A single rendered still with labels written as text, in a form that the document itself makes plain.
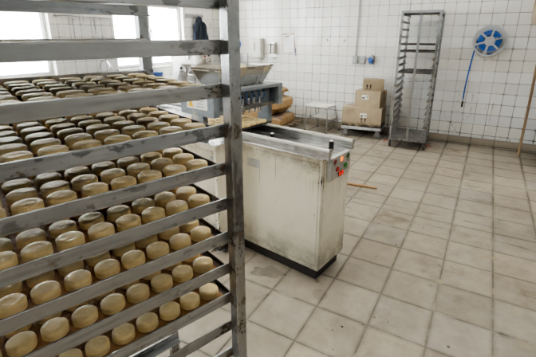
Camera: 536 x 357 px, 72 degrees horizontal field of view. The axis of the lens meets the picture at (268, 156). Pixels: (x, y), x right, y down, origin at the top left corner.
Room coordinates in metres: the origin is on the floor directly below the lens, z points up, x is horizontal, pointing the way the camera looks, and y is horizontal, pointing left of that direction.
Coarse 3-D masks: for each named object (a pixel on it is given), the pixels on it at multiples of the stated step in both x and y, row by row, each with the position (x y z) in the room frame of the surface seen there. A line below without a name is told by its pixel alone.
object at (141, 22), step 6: (138, 18) 1.12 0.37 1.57; (144, 18) 1.14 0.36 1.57; (138, 24) 1.12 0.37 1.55; (144, 24) 1.14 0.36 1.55; (138, 30) 1.13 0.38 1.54; (144, 30) 1.13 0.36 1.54; (138, 36) 1.13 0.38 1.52; (144, 36) 1.13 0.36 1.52; (144, 60) 1.13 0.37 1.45; (150, 60) 1.14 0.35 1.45; (144, 66) 1.13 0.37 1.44; (150, 66) 1.14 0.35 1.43; (174, 348) 1.13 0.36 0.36
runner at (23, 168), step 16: (208, 128) 0.78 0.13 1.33; (112, 144) 0.65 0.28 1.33; (128, 144) 0.67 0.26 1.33; (144, 144) 0.68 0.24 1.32; (160, 144) 0.71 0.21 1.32; (176, 144) 0.73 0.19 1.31; (16, 160) 0.55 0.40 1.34; (32, 160) 0.56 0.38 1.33; (48, 160) 0.58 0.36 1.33; (64, 160) 0.59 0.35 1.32; (80, 160) 0.61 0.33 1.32; (96, 160) 0.63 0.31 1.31; (0, 176) 0.53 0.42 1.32; (16, 176) 0.55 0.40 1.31
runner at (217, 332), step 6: (222, 324) 0.79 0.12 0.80; (228, 324) 0.80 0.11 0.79; (216, 330) 0.77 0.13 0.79; (222, 330) 0.78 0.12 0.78; (228, 330) 0.80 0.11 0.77; (204, 336) 0.75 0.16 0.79; (210, 336) 0.76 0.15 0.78; (216, 336) 0.77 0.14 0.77; (192, 342) 0.73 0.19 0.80; (198, 342) 0.74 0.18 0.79; (204, 342) 0.75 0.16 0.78; (180, 348) 0.71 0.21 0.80; (186, 348) 0.72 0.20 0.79; (192, 348) 0.73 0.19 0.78; (198, 348) 0.74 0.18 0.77; (174, 354) 0.70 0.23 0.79; (180, 354) 0.71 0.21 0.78; (186, 354) 0.71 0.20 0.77
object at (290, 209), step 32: (256, 160) 2.32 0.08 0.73; (288, 160) 2.16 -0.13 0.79; (320, 160) 2.02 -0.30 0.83; (256, 192) 2.33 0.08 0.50; (288, 192) 2.16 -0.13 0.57; (320, 192) 2.01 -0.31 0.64; (256, 224) 2.33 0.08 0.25; (288, 224) 2.15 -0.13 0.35; (320, 224) 2.01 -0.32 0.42; (288, 256) 2.15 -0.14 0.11; (320, 256) 2.03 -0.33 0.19
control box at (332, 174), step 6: (348, 150) 2.21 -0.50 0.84; (336, 156) 2.08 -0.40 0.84; (330, 162) 2.03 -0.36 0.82; (342, 162) 2.13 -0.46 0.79; (348, 162) 2.19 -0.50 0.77; (330, 168) 2.03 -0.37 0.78; (336, 168) 2.07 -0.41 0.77; (342, 168) 2.14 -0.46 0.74; (348, 168) 2.20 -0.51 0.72; (330, 174) 2.03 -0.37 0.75; (336, 174) 2.08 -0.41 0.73; (330, 180) 2.03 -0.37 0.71
